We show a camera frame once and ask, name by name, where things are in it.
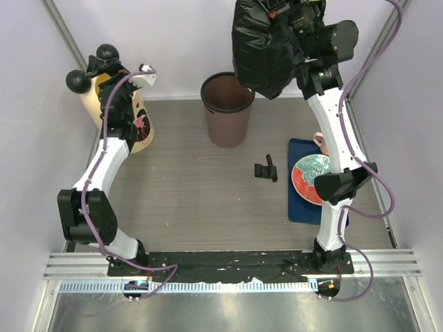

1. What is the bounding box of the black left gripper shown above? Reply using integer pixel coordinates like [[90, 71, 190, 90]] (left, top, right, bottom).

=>
[[87, 57, 145, 123]]

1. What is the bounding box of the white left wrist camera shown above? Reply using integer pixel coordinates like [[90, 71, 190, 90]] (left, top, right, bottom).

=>
[[129, 64, 156, 88]]

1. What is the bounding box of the black trash bag roll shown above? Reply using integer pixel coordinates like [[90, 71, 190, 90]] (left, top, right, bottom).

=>
[[254, 154, 278, 183]]

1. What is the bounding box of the pink ceramic mug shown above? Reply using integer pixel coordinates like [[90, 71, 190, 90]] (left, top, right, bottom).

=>
[[313, 132, 329, 156]]

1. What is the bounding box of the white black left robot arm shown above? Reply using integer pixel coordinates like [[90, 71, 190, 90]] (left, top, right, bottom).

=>
[[57, 50, 155, 276]]

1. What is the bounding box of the red teal floral plate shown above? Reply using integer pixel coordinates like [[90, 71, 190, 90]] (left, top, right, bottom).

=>
[[291, 154, 331, 205]]

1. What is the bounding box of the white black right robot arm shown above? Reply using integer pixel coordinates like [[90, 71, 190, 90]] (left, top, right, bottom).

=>
[[266, 1, 378, 273]]

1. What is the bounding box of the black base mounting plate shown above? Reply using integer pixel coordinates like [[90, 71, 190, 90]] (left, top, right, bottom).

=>
[[107, 249, 355, 285]]

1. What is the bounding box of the dark blue tray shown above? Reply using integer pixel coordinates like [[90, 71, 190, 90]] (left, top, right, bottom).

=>
[[287, 138, 322, 225]]

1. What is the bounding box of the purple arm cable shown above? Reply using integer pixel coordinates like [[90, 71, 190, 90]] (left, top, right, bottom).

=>
[[82, 67, 179, 299], [337, 0, 404, 302]]

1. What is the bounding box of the white slotted cable duct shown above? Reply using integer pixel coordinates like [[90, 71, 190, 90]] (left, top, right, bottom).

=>
[[59, 279, 318, 294]]

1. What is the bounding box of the brown inner bin bucket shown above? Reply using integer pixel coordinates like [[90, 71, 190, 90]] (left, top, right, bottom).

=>
[[200, 71, 255, 148]]

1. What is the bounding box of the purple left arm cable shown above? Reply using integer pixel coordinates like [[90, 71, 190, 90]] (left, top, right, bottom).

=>
[[82, 67, 179, 299]]

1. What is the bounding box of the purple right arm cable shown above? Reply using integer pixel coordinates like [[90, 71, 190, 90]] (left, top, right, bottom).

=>
[[337, 0, 404, 302]]

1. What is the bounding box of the aluminium frame rail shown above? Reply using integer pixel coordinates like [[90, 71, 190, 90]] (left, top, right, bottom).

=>
[[43, 249, 422, 280]]

